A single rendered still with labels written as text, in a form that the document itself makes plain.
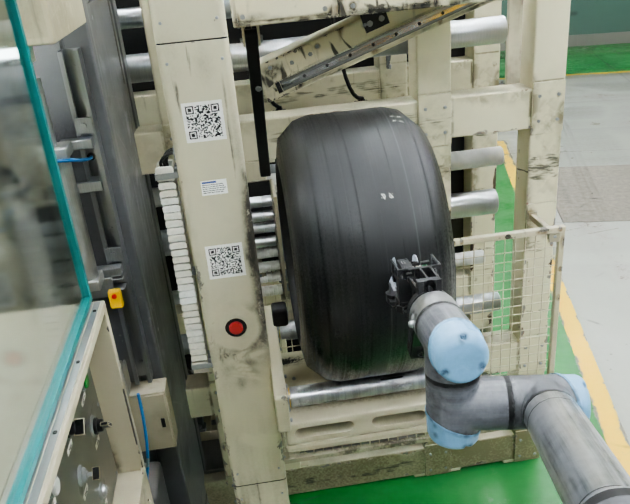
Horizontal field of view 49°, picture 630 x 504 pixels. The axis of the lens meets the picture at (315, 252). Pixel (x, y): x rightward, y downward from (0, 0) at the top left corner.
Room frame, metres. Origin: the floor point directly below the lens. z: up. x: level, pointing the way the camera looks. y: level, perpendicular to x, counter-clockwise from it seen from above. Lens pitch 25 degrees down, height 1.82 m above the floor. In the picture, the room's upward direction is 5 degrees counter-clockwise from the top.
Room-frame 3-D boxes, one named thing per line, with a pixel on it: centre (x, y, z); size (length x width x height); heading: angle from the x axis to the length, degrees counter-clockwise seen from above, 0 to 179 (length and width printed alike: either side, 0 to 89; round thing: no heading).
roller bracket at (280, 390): (1.36, 0.11, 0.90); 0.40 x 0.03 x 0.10; 5
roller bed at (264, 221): (1.74, 0.19, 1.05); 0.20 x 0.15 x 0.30; 95
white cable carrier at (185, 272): (1.30, 0.27, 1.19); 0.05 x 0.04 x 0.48; 5
